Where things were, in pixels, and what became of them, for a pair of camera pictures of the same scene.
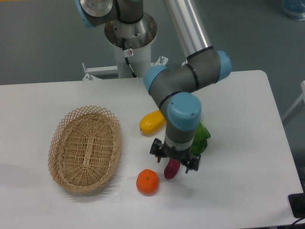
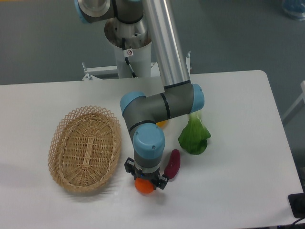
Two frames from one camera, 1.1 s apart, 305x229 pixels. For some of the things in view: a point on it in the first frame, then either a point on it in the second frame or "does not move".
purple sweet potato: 172,168 does not move
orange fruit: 147,182 does not move
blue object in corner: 296,8 does not move
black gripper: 159,150 → 152,177
